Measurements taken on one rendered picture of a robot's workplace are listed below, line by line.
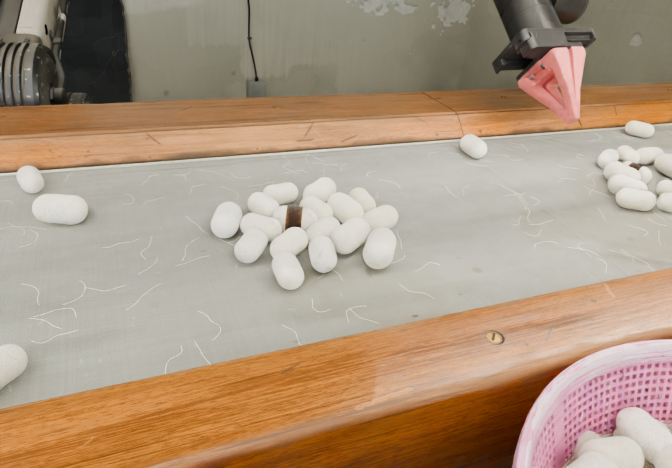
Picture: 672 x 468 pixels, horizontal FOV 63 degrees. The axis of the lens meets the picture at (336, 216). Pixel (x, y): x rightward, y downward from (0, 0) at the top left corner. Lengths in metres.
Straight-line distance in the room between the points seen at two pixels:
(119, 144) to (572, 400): 0.43
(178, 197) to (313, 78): 2.21
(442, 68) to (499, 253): 2.57
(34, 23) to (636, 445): 0.76
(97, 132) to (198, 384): 0.34
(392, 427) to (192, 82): 2.32
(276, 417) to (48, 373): 0.13
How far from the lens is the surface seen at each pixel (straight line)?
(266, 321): 0.34
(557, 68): 0.66
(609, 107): 0.84
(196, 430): 0.25
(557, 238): 0.49
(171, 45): 2.48
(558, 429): 0.31
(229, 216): 0.41
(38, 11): 0.85
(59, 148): 0.56
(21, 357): 0.32
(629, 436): 0.34
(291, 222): 0.42
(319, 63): 2.66
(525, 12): 0.70
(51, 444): 0.26
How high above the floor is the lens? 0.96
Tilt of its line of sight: 28 degrees down
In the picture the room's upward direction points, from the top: 5 degrees clockwise
